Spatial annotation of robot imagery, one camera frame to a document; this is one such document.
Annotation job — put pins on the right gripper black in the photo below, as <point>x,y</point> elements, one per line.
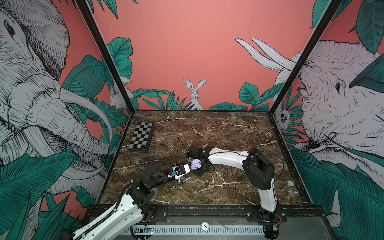
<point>199,174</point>

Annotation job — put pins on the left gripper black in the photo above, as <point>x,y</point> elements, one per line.
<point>179,183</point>

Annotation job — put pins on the purple earbud charging case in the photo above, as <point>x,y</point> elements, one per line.
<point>196,164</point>

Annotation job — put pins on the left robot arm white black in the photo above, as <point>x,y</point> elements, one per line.
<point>134,202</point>

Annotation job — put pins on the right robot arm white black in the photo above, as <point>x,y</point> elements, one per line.
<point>259,170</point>

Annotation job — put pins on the black white checkerboard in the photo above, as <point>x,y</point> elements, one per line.
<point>142,137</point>

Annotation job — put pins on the poker chip on duct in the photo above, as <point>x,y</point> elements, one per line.
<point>205,226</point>

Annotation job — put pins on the black mounting rail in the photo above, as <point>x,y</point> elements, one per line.
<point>250,212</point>

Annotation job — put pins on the white slotted cable duct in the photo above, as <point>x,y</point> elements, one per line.
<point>165,230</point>

